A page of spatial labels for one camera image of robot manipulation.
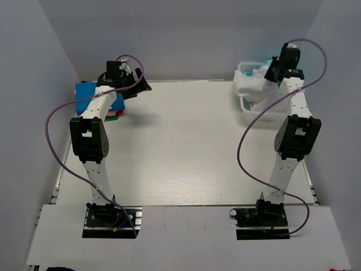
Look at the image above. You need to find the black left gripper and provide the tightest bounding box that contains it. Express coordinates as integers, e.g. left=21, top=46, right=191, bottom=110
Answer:
left=119, top=68, right=152, bottom=100

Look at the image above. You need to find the white t shirt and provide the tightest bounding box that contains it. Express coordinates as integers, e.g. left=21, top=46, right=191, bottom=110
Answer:
left=232, top=64, right=283, bottom=112

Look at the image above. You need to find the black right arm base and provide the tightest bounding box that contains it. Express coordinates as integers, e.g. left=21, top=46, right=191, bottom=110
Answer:
left=229, top=199, right=290, bottom=241

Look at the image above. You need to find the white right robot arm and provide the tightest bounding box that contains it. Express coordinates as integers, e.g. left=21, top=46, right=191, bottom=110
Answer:
left=254, top=57, right=322, bottom=225

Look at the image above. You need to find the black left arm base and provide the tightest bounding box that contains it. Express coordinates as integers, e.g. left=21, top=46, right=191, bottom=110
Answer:
left=82, top=203, right=142, bottom=239

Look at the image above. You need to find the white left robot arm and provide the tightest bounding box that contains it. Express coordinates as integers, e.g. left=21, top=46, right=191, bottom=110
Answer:
left=69, top=61, right=151, bottom=206

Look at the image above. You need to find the teal crumpled t shirt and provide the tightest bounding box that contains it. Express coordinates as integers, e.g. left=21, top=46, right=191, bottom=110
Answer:
left=240, top=60, right=283, bottom=111

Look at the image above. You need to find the green folded t shirt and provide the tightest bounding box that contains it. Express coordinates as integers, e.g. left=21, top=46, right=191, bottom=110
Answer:
left=105, top=115, right=118, bottom=121

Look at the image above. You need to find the blue folded t shirt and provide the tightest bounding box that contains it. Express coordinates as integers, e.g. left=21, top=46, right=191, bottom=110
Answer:
left=74, top=82, right=125, bottom=116

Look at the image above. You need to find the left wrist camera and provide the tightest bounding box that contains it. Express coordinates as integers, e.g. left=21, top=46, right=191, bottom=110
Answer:
left=105, top=61, right=123, bottom=80

